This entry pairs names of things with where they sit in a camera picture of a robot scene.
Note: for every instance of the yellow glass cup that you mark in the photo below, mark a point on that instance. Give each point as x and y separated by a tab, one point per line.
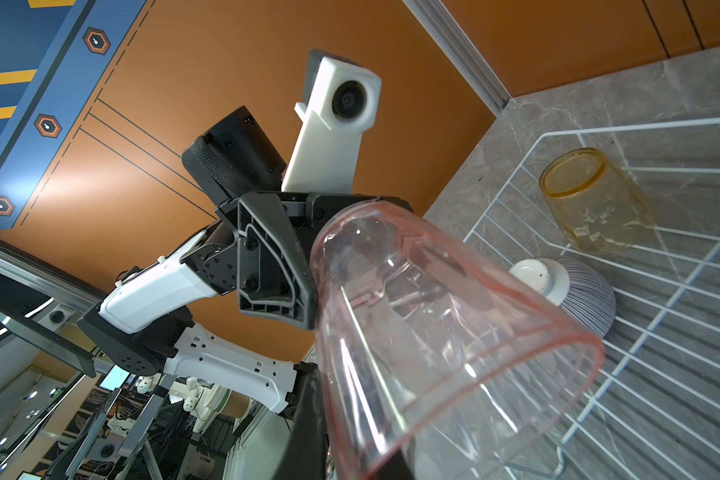
598	208

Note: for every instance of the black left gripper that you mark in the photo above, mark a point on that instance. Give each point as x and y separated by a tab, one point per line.
275	234

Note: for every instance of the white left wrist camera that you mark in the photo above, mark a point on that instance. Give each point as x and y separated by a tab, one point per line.
340	103

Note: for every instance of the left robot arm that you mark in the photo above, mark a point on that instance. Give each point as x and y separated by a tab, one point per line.
145	324

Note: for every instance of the pink glass cup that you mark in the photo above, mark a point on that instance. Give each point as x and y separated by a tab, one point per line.
435	363

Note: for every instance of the white wire dish rack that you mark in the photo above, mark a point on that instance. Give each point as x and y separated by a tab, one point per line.
653	411

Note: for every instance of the aluminium corner post left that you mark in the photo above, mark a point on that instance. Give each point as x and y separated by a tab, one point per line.
442	27

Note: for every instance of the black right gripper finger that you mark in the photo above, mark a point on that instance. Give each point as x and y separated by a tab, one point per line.
305	454

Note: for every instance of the striped ceramic bowl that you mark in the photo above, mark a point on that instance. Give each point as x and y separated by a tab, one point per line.
574	287

